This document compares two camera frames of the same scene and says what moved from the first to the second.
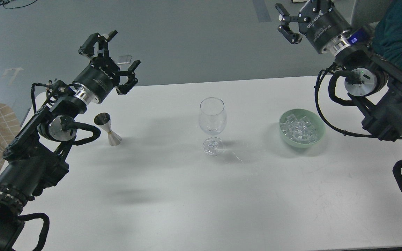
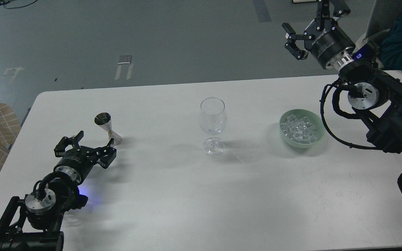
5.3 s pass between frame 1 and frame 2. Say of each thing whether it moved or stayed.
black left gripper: moved
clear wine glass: stayed
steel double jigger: stayed
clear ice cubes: stayed
